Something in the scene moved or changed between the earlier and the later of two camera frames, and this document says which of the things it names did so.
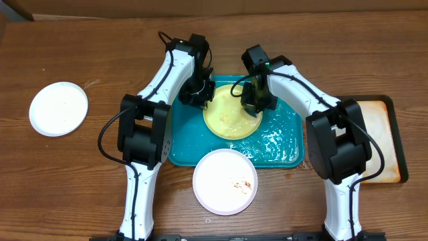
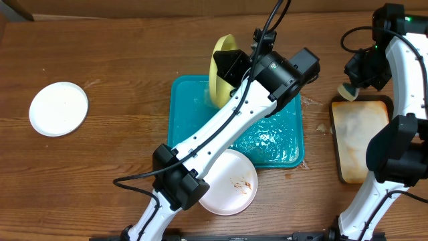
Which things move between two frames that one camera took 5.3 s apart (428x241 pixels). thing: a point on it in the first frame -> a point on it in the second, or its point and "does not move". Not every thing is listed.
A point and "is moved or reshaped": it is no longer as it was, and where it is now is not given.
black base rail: x=235 y=237 does not move
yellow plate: x=226 y=117 is moved or reshaped
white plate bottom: x=225 y=181 does not move
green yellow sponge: x=251 y=110 is moved or reshaped
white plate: x=58 y=108 does not move
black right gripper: x=251 y=102 -> x=352 y=73
